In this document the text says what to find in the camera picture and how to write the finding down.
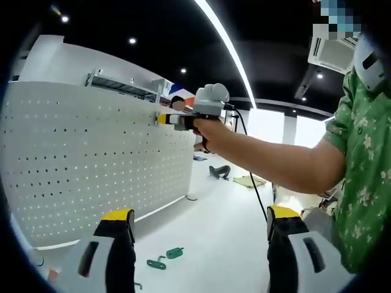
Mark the white perforated mounting plate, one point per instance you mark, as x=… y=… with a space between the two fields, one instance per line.
x=91 y=158

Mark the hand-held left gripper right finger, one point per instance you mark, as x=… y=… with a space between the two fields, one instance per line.
x=299 y=262

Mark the white worn device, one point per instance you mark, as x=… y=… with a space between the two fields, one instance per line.
x=369 y=70

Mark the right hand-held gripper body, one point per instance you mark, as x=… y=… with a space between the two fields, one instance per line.
x=209 y=100

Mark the person's left hand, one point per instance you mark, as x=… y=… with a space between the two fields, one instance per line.
x=53 y=274

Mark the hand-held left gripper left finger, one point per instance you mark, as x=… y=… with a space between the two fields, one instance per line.
x=100 y=259

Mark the grey mesh office chair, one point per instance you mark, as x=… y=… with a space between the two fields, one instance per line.
x=317 y=222

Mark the grey metal shelf rack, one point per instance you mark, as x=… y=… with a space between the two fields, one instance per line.
x=122 y=85

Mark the blue mat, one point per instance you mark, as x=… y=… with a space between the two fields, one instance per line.
x=198 y=159

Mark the black curved headband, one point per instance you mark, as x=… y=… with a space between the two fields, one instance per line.
x=220 y=171

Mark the person's right hand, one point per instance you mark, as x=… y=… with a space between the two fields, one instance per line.
x=214 y=134

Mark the person's green patterned shirt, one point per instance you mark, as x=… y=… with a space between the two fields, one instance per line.
x=363 y=171

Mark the white ceiling air conditioner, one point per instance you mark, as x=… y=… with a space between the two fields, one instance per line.
x=330 y=58

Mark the yellow-green cloth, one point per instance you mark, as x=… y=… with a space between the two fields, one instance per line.
x=249 y=181

